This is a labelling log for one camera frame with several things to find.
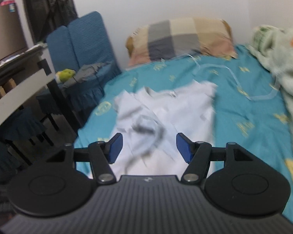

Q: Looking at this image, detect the white t-shirt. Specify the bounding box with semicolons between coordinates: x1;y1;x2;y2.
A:
111;80;217;179

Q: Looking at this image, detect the teal patterned bed sheet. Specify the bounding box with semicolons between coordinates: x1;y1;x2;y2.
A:
74;45;293;222

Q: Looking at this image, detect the grey cloth on chair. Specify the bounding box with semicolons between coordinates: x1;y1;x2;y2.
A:
63;62;109;88

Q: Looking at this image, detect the yellow green plush toy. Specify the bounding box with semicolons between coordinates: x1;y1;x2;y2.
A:
55;69;76;83

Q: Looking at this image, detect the blue covered chair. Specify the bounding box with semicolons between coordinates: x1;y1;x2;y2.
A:
46;12;121;121

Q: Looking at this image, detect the white black desk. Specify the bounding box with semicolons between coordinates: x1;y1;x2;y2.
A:
0;43;79;152

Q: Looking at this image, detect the checkered pillow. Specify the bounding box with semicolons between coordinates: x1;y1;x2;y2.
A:
126;18;238;67

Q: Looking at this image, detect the light green fleece blanket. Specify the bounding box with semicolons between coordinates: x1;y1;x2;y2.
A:
248;25;293;136

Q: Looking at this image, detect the cardboard box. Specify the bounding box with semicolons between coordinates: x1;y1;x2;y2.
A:
0;3;28;64

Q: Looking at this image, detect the white charging cable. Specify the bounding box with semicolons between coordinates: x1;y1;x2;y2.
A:
161;53;283;102

